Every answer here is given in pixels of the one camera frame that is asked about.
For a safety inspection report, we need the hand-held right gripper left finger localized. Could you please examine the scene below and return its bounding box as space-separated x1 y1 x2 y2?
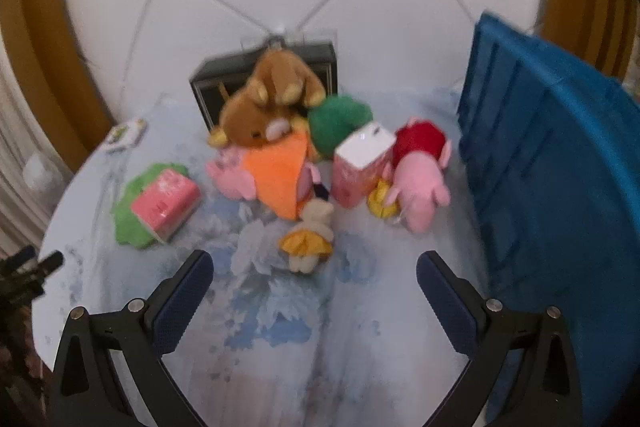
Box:
50 249 216 427

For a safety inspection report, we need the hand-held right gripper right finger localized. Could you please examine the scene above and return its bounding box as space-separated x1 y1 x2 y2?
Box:
416 250 586 427

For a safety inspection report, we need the pink pig plush orange dress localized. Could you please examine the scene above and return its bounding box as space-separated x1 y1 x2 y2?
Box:
206 129 324 221

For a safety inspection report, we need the green and yellow toy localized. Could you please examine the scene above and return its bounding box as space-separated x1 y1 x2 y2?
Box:
112 163 191 251

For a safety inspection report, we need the pink tissue pack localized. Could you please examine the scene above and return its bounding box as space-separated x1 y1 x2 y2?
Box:
332 122 399 208
130 169 202 243

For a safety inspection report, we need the pink pig plush red dress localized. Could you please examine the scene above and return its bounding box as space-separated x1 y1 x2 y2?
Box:
390 117 454 233

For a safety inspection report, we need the yellow plush toy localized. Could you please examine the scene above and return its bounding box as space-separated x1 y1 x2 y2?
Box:
367 179 401 220

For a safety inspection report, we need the small doll yellow skirt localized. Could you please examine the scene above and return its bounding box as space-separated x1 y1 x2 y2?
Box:
279 199 335 275

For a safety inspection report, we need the black tripod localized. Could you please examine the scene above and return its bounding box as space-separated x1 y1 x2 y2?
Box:
0 246 66 427

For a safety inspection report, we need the small white green packet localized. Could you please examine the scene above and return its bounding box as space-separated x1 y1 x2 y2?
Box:
104 119 149 154

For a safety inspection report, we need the brown bear plush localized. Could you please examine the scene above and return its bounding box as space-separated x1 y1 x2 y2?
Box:
209 49 326 148

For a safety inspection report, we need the green plush toy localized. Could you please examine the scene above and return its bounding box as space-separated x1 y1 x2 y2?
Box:
306 94 374 160

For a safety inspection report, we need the white sheer curtain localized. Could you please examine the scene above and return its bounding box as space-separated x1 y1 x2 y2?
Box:
0 52 72 260

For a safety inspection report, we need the black box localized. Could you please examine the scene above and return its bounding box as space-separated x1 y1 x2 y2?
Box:
190 41 339 134

